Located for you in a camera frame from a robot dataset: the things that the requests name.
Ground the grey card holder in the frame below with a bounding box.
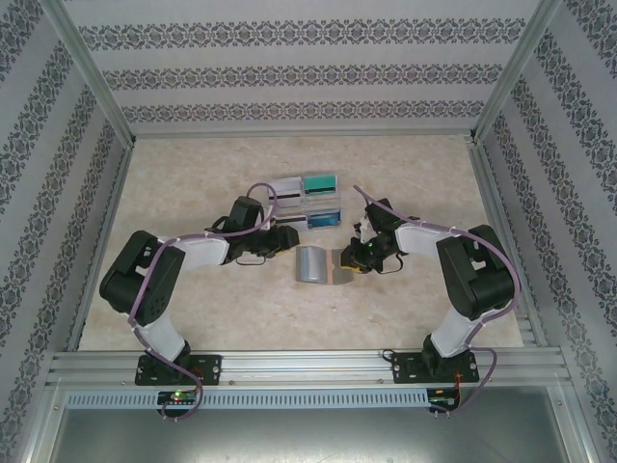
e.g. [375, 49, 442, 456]
[292, 243, 357, 287]

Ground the clear acrylic card stand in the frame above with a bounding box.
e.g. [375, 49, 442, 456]
[266, 172, 345, 233]

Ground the white card with black stripe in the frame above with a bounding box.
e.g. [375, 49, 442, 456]
[271, 176, 305, 200]
[273, 210, 309, 232]

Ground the blue credit card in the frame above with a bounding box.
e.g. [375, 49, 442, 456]
[308, 213, 341, 232]

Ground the teal credit card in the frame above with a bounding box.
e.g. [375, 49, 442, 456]
[302, 173, 341, 198]

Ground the grey metal sheet panel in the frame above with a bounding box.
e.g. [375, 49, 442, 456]
[50, 407, 579, 463]

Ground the right gripper thin black cable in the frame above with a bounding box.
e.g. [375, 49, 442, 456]
[378, 250, 405, 278]

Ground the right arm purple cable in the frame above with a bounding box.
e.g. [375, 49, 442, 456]
[353, 184, 522, 421]

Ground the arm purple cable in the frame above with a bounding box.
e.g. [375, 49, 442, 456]
[125, 181, 281, 424]
[353, 184, 522, 421]

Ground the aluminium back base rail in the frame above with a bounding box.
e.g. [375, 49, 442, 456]
[133, 134, 473, 142]

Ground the aluminium mounting rail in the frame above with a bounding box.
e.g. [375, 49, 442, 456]
[45, 347, 566, 390]

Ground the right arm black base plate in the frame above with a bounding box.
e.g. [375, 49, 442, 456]
[390, 351, 482, 386]

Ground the aluminium side base rail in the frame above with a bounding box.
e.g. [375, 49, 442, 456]
[65, 139, 139, 352]
[466, 138, 550, 348]

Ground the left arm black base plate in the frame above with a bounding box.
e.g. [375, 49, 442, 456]
[134, 354, 224, 387]

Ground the slotted grey cable duct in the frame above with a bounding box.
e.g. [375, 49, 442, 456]
[65, 389, 430, 409]

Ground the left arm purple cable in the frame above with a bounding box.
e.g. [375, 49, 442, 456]
[125, 181, 281, 424]

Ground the aluminium frame corner post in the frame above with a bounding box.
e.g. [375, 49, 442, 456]
[37, 0, 137, 146]
[469, 0, 565, 145]

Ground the aluminium front frame bar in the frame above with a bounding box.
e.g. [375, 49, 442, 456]
[17, 378, 67, 463]
[553, 383, 604, 463]

